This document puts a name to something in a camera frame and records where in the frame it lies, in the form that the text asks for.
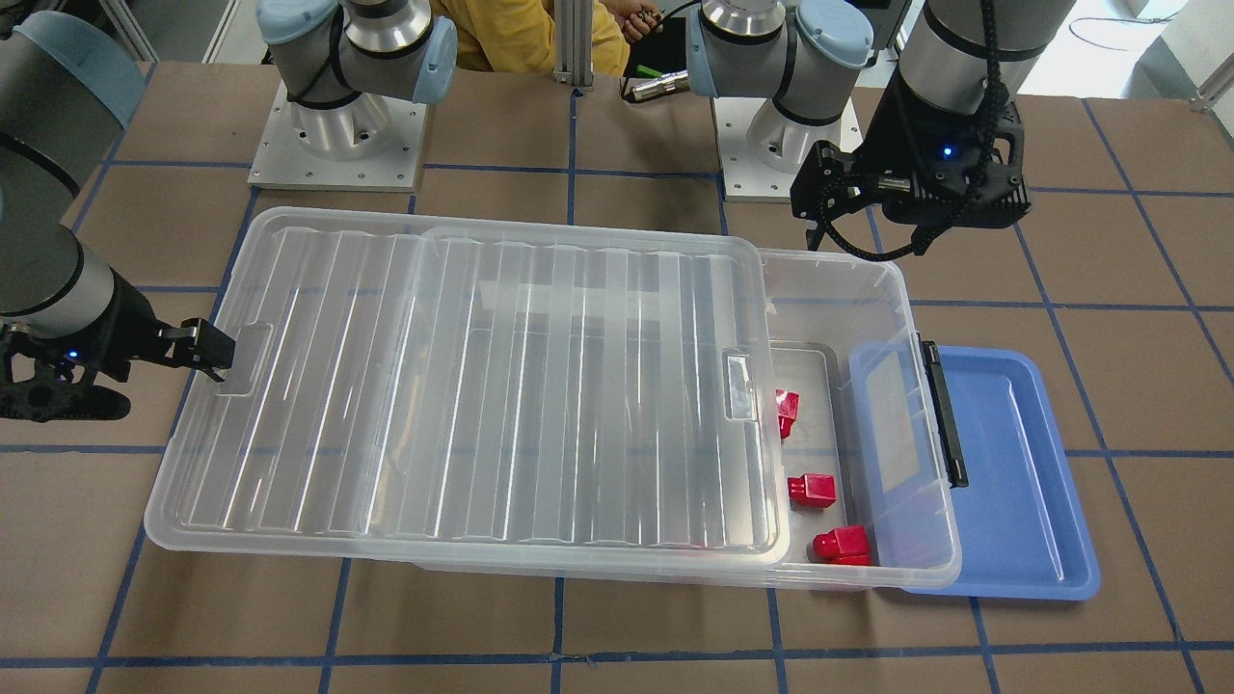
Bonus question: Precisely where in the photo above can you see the aluminium frame post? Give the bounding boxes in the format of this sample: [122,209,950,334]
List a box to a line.
[552,1,594,91]

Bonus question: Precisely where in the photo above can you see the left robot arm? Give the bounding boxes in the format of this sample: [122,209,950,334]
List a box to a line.
[684,1,1074,262]

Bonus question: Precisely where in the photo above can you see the clear plastic box lid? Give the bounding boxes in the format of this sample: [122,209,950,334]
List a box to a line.
[146,206,790,580]

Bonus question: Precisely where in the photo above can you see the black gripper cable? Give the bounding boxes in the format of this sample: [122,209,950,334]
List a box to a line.
[808,0,1008,262]

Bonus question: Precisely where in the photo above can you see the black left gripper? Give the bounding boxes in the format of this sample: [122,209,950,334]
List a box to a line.
[791,73,1032,254]

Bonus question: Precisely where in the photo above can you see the clear plastic storage box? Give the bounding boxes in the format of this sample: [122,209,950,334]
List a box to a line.
[383,241,961,590]

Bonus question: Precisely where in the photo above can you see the person in yellow shirt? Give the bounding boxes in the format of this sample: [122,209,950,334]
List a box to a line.
[429,1,664,77]

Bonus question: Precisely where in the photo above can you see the red block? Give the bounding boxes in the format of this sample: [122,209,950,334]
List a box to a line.
[786,473,839,509]
[810,524,872,566]
[775,389,798,440]

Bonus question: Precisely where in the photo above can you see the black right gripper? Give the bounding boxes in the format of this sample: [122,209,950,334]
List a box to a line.
[1,277,234,424]

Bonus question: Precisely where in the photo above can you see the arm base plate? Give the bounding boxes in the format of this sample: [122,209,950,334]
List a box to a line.
[248,85,431,194]
[712,98,861,205]

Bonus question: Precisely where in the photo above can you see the blue plastic tray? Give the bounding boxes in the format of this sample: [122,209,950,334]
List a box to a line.
[847,341,1101,601]

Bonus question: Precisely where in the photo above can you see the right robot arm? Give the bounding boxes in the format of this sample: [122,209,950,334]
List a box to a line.
[1,10,234,424]

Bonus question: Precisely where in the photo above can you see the black box latch handle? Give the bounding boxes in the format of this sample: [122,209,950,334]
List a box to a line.
[921,340,970,489]

